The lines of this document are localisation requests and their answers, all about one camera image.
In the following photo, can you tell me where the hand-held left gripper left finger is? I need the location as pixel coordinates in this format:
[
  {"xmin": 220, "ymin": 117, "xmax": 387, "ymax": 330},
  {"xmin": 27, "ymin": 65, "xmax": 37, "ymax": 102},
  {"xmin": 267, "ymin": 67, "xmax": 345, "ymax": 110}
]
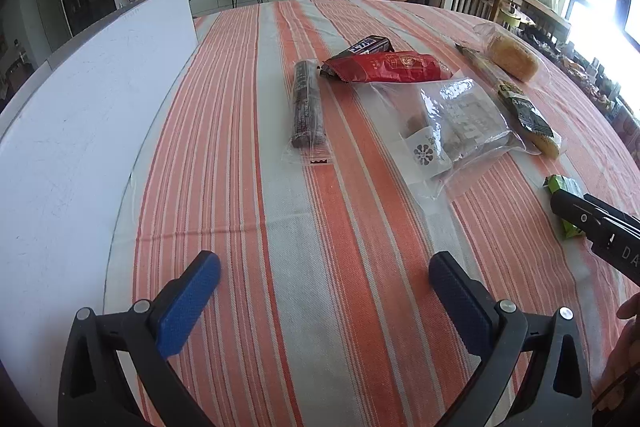
[{"xmin": 57, "ymin": 249, "xmax": 223, "ymax": 427}]

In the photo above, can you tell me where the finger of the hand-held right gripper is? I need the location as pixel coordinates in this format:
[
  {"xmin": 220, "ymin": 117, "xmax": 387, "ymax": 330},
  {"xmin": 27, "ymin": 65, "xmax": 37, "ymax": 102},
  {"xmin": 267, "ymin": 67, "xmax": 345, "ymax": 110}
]
[
  {"xmin": 582, "ymin": 193, "xmax": 640, "ymax": 229},
  {"xmin": 549, "ymin": 191, "xmax": 608, "ymax": 239}
]

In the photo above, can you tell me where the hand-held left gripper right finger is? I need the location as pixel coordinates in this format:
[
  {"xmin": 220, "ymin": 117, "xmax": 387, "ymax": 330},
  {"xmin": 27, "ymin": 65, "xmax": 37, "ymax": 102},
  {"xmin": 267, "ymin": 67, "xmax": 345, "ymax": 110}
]
[{"xmin": 428, "ymin": 251, "xmax": 593, "ymax": 427}]

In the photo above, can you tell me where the green snack packet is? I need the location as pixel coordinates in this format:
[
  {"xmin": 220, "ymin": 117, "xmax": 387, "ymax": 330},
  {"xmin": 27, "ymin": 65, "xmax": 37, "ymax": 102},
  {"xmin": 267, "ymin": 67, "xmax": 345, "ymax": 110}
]
[{"xmin": 545, "ymin": 174, "xmax": 588, "ymax": 240}]

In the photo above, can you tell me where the clear zip bag of snacks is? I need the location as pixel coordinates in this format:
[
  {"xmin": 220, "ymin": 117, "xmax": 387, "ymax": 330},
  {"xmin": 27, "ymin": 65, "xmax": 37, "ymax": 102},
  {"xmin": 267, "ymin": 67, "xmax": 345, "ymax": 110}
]
[{"xmin": 370, "ymin": 77, "xmax": 541, "ymax": 202}]

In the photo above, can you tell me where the dark roll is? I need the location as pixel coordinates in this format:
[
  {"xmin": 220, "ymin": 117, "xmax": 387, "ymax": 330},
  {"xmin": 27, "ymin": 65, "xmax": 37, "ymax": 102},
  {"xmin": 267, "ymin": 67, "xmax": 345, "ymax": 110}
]
[{"xmin": 281, "ymin": 58, "xmax": 332, "ymax": 166}]

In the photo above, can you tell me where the person's right hand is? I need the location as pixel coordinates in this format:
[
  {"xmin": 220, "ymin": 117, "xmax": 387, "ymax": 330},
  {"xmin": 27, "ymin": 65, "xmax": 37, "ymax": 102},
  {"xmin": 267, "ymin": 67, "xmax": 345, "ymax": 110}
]
[{"xmin": 592, "ymin": 291, "xmax": 640, "ymax": 413}]

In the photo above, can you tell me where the long black yellow snack packet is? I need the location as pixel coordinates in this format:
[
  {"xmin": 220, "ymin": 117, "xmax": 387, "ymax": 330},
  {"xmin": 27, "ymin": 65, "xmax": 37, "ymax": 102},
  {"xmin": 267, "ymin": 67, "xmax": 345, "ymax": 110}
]
[{"xmin": 455, "ymin": 43, "xmax": 563, "ymax": 158}]

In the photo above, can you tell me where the row of assorted goods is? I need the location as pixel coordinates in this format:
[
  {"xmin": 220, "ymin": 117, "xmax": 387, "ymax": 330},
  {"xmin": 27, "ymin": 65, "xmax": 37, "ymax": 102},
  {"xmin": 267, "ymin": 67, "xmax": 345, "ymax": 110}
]
[{"xmin": 520, "ymin": 9, "xmax": 640, "ymax": 135}]

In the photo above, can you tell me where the orange white striped tablecloth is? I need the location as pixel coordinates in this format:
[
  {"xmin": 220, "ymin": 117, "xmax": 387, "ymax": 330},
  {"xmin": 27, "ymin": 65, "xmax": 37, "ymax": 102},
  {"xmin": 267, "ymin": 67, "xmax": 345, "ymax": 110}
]
[{"xmin": 102, "ymin": 0, "xmax": 640, "ymax": 427}]

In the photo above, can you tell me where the bread loaf in clear bag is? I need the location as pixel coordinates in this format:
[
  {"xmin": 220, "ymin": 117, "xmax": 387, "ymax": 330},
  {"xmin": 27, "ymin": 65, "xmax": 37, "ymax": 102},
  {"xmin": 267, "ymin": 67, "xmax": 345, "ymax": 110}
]
[{"xmin": 472, "ymin": 23, "xmax": 543, "ymax": 82}]

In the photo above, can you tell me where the white foam board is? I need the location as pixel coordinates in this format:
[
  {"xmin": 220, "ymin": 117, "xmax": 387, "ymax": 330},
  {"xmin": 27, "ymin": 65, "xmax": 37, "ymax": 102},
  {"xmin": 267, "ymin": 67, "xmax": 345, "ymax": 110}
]
[{"xmin": 0, "ymin": 0, "xmax": 198, "ymax": 358}]

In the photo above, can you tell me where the red snack packet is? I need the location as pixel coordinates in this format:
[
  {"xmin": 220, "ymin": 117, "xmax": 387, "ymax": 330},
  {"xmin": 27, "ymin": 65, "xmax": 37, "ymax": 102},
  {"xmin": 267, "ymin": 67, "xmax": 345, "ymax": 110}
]
[{"xmin": 320, "ymin": 51, "xmax": 453, "ymax": 84}]

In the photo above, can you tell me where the black chocolate bar packet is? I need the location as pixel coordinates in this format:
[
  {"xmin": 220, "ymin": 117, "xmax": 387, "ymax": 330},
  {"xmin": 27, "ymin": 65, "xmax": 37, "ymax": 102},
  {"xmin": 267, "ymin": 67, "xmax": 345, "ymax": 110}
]
[{"xmin": 332, "ymin": 36, "xmax": 396, "ymax": 60}]

